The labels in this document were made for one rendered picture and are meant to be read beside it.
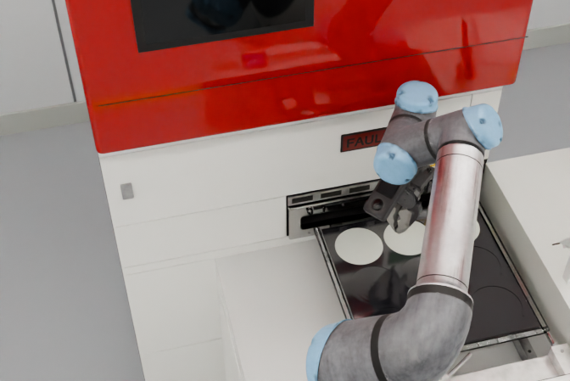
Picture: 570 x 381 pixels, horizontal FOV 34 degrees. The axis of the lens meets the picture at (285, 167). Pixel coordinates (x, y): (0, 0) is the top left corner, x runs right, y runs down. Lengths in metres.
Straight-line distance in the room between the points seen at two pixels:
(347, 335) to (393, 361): 0.09
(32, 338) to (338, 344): 1.75
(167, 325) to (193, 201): 0.41
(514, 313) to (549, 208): 0.25
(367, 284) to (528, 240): 0.34
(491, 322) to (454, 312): 0.54
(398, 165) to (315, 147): 0.33
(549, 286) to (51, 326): 1.67
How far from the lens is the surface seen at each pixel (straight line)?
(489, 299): 1.89
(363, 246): 1.94
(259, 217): 1.96
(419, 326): 1.31
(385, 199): 1.73
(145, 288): 2.06
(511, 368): 1.83
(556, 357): 1.83
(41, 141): 3.60
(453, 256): 1.37
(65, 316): 3.02
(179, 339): 2.23
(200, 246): 1.99
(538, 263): 1.91
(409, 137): 1.56
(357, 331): 1.36
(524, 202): 1.99
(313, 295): 1.95
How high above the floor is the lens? 2.37
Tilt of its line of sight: 45 degrees down
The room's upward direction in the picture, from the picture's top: 1 degrees counter-clockwise
